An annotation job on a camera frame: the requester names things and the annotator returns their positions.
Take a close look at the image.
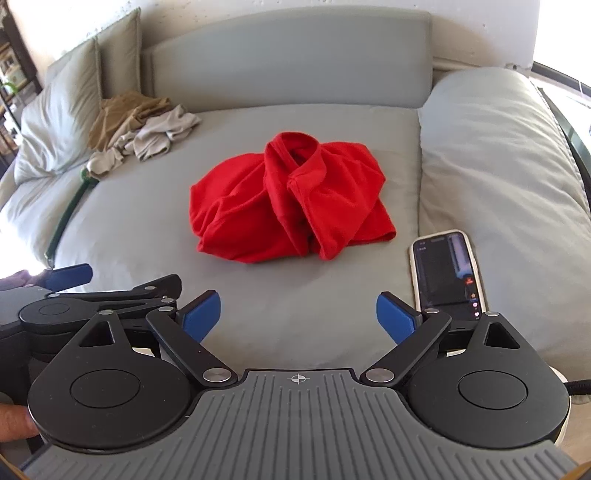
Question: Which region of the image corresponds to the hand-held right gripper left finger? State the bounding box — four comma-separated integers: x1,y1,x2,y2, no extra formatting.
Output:
76,290,238,387

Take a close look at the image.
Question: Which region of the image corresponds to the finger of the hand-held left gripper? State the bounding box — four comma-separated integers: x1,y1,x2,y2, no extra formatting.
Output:
53,274,183,315
44,264,93,292

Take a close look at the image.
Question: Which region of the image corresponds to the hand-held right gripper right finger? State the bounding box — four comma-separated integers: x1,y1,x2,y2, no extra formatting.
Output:
361,292,527,385

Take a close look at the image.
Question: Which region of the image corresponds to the red t-shirt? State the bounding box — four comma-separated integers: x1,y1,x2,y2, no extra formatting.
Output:
189,131,398,265

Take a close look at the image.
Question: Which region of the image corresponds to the person's left hand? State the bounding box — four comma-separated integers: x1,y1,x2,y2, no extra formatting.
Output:
0,271,40,438

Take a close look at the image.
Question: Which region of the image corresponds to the smartphone in white case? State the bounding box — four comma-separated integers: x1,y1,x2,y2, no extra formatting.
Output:
410,229,489,320

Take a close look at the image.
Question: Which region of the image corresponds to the pale beige crumpled garment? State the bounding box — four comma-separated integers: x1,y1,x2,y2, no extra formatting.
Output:
87,147,126,179

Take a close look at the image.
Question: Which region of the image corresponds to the light grey crumpled garment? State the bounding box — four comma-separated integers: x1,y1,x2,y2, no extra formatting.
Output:
113,105,202,162

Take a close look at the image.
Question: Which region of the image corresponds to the pale grey back cushion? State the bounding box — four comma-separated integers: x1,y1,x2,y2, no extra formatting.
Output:
13,41,101,183
95,7,142,100

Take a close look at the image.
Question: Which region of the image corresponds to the dark bookshelf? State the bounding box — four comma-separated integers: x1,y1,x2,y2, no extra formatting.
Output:
0,0,41,158

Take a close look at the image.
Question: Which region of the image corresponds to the grey sofa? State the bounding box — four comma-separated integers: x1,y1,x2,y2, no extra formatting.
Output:
0,6,591,402

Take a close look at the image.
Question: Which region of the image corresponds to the green patterned fabric strap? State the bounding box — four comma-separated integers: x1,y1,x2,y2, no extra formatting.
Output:
45,166,99,267

